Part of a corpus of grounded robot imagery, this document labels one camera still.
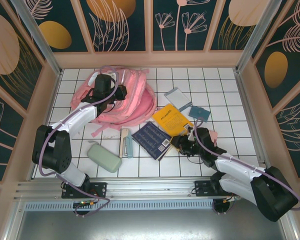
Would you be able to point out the dark blue book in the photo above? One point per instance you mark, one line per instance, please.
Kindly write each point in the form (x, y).
(150, 140)

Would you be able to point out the yellow book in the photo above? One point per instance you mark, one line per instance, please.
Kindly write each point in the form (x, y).
(171, 118)

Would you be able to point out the pink school backpack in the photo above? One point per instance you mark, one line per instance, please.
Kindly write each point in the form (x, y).
(135, 100)

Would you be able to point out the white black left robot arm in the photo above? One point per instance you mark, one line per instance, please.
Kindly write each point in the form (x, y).
(77, 117)

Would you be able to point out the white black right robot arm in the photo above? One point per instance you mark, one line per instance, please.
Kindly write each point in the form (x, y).
(240, 170)

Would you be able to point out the pink sticky note block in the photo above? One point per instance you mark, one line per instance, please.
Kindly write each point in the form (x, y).
(214, 137)

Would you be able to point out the small teal notebook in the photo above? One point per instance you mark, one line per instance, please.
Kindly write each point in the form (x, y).
(199, 113)

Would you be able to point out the white grey notebook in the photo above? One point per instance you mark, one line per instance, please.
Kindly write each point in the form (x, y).
(177, 98)

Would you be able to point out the green pencil case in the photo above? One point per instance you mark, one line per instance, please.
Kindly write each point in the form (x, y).
(103, 157)

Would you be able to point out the grey metal base sheet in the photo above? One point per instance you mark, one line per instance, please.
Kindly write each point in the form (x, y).
(150, 225)

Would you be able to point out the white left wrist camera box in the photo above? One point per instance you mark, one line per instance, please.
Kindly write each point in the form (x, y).
(111, 74)

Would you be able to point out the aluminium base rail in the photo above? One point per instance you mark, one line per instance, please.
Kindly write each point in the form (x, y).
(150, 190)

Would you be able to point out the aluminium side rail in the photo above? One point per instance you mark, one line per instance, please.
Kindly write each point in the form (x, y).
(250, 100)

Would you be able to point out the wall panel with yellow oval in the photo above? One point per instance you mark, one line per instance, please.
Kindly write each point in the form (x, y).
(55, 35)

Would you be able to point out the wall panel orange disc feathers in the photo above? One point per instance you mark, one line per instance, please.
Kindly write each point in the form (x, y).
(110, 15)

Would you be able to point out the aluminium frame post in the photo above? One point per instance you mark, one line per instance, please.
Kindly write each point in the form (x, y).
(42, 42)
(257, 37)

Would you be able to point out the wall panel three flowers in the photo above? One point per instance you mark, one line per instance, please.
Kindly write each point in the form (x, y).
(170, 37)

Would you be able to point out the wall panel pink leaf outlines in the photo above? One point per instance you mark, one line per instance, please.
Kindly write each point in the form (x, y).
(295, 130)

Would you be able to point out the wall panel oval and leaves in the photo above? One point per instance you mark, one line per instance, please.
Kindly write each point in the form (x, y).
(277, 70)

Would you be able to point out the wall panel large peach disc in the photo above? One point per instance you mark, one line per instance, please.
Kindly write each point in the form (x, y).
(2, 50)

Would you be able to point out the wall panel single flower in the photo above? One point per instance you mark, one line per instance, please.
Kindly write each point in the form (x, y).
(0, 130)

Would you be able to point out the wall panel cream disc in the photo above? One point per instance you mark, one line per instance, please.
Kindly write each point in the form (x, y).
(242, 12)

